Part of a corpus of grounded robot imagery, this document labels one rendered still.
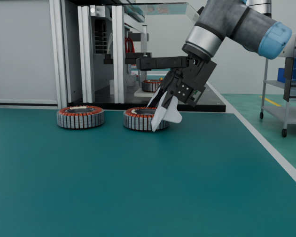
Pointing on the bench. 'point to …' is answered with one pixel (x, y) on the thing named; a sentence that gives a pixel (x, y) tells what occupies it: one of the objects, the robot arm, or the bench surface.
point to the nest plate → (143, 93)
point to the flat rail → (133, 24)
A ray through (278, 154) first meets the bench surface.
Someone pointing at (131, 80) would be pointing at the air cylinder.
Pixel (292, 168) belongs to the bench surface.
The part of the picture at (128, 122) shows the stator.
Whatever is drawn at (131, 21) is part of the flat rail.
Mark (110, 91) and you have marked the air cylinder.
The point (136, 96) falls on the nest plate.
